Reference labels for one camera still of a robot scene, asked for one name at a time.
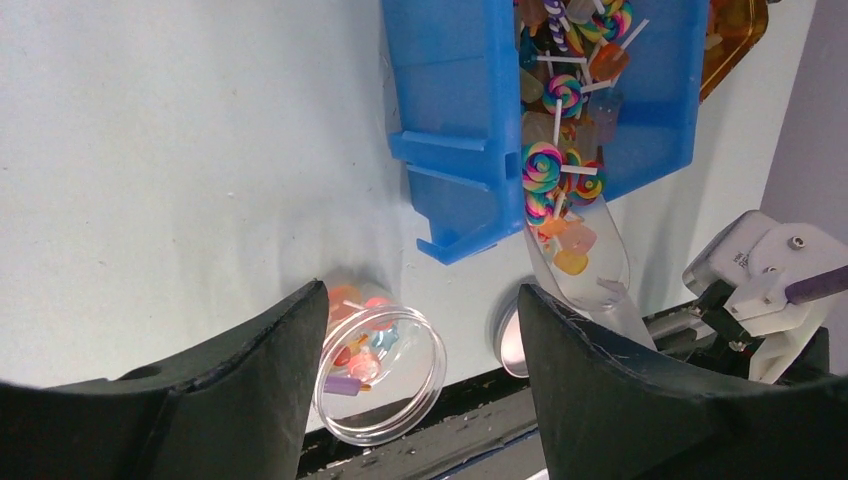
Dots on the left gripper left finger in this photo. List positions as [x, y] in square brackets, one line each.
[232, 407]

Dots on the clear plastic scoop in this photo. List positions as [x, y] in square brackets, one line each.
[580, 259]

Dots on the silver jar lid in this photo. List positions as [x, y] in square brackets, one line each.
[507, 343]

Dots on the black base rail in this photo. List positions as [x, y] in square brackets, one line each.
[471, 421]

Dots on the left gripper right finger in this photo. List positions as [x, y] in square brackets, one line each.
[610, 408]

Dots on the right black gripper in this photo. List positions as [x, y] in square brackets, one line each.
[680, 333]

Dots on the tin of gummy candies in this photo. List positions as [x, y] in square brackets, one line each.
[733, 29]

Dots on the blue plastic candy bin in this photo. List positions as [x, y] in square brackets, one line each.
[456, 71]

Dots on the clear plastic jar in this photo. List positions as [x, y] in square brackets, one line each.
[382, 367]

